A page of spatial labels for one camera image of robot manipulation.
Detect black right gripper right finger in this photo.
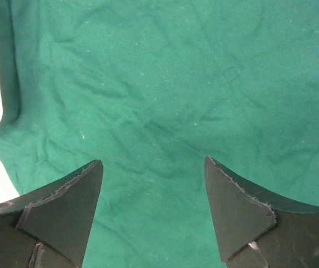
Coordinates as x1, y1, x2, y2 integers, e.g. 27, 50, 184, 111
204, 157, 319, 268

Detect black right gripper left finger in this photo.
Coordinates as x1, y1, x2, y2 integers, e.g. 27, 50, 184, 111
0, 160, 103, 267

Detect dark green surgical drape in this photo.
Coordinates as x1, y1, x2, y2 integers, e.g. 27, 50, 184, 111
0, 1, 319, 267

